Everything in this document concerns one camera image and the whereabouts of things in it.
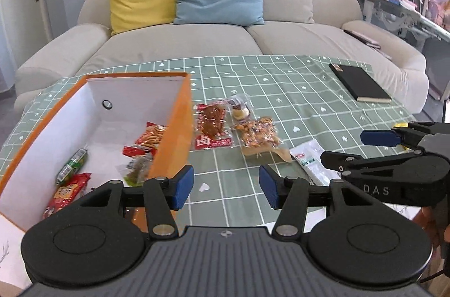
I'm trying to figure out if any green snack packet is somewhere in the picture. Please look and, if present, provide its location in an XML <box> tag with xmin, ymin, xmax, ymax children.
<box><xmin>55</xmin><ymin>148</ymin><xmax>88</xmax><ymax>186</ymax></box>

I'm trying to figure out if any red stick snack packet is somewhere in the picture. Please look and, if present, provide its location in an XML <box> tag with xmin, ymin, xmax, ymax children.
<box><xmin>123</xmin><ymin>121</ymin><xmax>168</xmax><ymax>157</ymax></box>

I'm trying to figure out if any red dried meat packet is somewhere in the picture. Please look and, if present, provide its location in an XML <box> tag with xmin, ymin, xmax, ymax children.
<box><xmin>194</xmin><ymin>100</ymin><xmax>234</xmax><ymax>150</ymax></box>

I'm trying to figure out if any white door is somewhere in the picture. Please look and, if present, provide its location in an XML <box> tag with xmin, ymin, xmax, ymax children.
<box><xmin>0</xmin><ymin>0</ymin><xmax>48</xmax><ymax>94</ymax></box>

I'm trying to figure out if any pink plush toy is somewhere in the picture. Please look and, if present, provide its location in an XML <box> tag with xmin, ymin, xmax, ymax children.
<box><xmin>432</xmin><ymin>0</ymin><xmax>450</xmax><ymax>28</ymax></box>

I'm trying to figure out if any large red snack packet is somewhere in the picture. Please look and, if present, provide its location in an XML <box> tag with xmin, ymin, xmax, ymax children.
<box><xmin>42</xmin><ymin>173</ymin><xmax>92</xmax><ymax>220</ymax></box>

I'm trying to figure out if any orange cardboard box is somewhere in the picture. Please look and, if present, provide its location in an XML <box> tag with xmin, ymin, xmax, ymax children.
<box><xmin>0</xmin><ymin>72</ymin><xmax>194</xmax><ymax>234</ymax></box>

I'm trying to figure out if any white snack packet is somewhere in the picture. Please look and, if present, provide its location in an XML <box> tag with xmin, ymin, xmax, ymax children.
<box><xmin>290</xmin><ymin>139</ymin><xmax>340</xmax><ymax>186</ymax></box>

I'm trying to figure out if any green checked tablecloth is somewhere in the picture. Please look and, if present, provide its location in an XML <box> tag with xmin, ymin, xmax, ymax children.
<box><xmin>0</xmin><ymin>54</ymin><xmax>433</xmax><ymax>227</ymax></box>

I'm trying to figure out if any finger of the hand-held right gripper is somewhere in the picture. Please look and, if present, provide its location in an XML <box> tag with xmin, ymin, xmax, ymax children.
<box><xmin>321</xmin><ymin>150</ymin><xmax>422</xmax><ymax>175</ymax></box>
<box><xmin>361</xmin><ymin>122</ymin><xmax>450</xmax><ymax>150</ymax></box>

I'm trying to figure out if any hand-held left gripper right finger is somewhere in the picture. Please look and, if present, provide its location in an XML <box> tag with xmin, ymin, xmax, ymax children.
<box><xmin>259</xmin><ymin>164</ymin><xmax>375</xmax><ymax>239</ymax></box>

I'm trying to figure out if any clear brown nut packet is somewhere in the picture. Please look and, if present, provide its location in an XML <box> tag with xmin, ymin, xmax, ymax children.
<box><xmin>121</xmin><ymin>154</ymin><xmax>155</xmax><ymax>187</ymax></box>

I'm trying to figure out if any dark book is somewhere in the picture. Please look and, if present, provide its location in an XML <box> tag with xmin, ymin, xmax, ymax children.
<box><xmin>343</xmin><ymin>29</ymin><xmax>382</xmax><ymax>50</ymax></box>

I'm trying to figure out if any clear pastry packet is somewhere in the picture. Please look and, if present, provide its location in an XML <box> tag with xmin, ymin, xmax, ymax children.
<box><xmin>225</xmin><ymin>94</ymin><xmax>252</xmax><ymax>122</ymax></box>

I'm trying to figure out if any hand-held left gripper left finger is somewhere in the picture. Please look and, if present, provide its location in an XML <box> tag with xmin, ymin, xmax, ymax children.
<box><xmin>75</xmin><ymin>164</ymin><xmax>195</xmax><ymax>239</ymax></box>

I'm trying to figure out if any clear peanut snack packet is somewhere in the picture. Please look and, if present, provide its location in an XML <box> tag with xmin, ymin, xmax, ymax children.
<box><xmin>234</xmin><ymin>116</ymin><xmax>292</xmax><ymax>164</ymax></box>

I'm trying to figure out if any black notebook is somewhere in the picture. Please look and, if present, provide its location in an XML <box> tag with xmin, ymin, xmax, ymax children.
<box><xmin>328</xmin><ymin>63</ymin><xmax>392</xmax><ymax>104</ymax></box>

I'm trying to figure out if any person's right hand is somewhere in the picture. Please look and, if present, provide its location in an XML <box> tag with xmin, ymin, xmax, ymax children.
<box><xmin>414</xmin><ymin>206</ymin><xmax>438</xmax><ymax>231</ymax></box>

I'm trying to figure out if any beige sofa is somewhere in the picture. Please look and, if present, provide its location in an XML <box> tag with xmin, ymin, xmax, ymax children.
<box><xmin>14</xmin><ymin>0</ymin><xmax>429</xmax><ymax>115</ymax></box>

